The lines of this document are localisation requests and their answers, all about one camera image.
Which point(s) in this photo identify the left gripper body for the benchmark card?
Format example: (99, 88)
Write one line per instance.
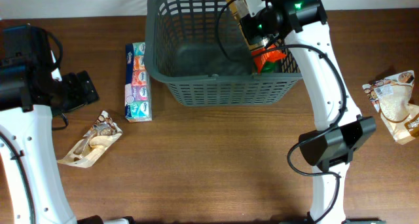
(71, 95)

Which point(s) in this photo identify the green lidded jar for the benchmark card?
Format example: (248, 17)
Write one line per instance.
(269, 67)

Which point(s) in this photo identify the brown snack pouch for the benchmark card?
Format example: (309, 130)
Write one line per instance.
(101, 135)

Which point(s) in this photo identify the Kleenex tissue multipack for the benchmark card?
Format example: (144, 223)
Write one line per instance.
(137, 97)

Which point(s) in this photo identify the orange spaghetti pasta packet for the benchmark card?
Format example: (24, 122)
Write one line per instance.
(264, 51)

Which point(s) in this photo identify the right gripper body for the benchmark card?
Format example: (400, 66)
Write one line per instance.
(255, 32)

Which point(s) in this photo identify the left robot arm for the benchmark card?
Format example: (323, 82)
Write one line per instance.
(32, 93)

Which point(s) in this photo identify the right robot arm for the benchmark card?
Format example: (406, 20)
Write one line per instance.
(341, 129)

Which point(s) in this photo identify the white rice pouch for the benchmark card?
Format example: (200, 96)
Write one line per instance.
(390, 97)

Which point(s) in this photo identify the grey plastic shopping basket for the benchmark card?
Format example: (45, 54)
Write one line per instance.
(182, 52)

